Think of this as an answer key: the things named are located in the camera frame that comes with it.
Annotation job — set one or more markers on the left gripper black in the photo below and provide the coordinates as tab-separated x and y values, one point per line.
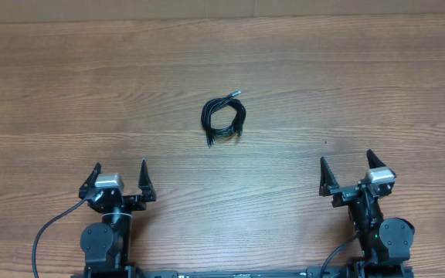
138	204

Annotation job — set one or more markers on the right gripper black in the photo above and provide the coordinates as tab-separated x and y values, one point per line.
345	193

